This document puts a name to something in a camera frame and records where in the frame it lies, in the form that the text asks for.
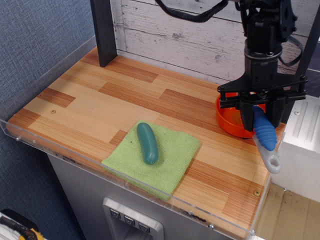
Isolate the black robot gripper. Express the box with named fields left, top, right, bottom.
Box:
left=217, top=48, right=307, bottom=132

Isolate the blue handled fork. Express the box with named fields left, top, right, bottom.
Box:
left=252, top=105, right=277, bottom=151

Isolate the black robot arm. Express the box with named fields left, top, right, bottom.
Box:
left=217, top=0, right=307, bottom=132

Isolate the white ribbed appliance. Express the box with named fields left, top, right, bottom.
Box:
left=271, top=95, right=320, bottom=202

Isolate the green cloth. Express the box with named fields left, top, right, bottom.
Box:
left=101, top=120, right=200, bottom=201

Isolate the green toy cucumber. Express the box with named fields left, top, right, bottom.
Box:
left=136, top=122, right=160, bottom=165

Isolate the silver toy fridge cabinet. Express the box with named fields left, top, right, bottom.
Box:
left=48, top=155, right=231, bottom=240

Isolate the clear acrylic guard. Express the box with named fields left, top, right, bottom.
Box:
left=0, top=37, right=270, bottom=240

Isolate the orange pan with grey handle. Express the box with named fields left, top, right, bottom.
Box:
left=215, top=91, right=282, bottom=175

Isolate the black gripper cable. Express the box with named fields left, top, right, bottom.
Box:
left=278, top=34, right=305, bottom=67

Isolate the right dark grey post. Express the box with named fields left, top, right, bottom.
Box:
left=278, top=23, right=320, bottom=124

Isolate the dark grey post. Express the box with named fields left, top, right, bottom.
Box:
left=90, top=0, right=118, bottom=67
left=278, top=23, right=320, bottom=124

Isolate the left dark grey post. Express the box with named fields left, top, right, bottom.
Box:
left=90, top=0, right=118, bottom=67

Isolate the black and yellow cable bundle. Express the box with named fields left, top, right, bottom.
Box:
left=0, top=209, right=45, bottom=240

